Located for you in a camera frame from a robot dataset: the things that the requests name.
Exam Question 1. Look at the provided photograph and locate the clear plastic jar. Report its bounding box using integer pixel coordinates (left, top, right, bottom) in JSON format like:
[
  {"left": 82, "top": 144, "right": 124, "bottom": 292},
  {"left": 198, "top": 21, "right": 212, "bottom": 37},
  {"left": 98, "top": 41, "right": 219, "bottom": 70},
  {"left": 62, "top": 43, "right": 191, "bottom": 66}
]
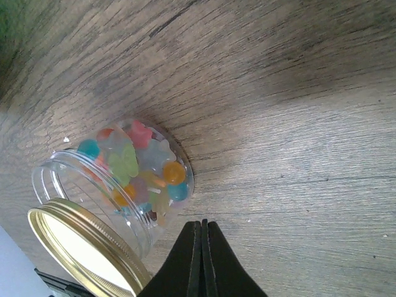
[{"left": 32, "top": 117, "right": 194, "bottom": 258}]

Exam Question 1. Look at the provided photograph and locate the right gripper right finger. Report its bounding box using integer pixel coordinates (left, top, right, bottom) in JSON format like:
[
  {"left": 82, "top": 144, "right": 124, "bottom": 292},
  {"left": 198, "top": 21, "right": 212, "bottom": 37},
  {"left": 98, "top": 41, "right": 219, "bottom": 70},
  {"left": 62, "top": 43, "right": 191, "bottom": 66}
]
[{"left": 200, "top": 219, "right": 267, "bottom": 297}]

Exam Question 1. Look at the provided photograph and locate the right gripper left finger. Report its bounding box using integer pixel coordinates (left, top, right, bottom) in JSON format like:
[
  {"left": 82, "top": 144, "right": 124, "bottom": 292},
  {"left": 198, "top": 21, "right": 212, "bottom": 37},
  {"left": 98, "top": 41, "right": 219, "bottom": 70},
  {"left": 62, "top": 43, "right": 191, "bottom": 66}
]
[{"left": 139, "top": 221, "right": 202, "bottom": 297}]

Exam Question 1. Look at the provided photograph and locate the cream jar lid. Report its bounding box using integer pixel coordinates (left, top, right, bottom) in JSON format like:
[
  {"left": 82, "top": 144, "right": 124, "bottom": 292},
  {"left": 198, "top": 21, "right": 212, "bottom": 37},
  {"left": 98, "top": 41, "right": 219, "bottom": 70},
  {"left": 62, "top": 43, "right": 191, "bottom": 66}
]
[{"left": 27, "top": 197, "right": 150, "bottom": 296}]

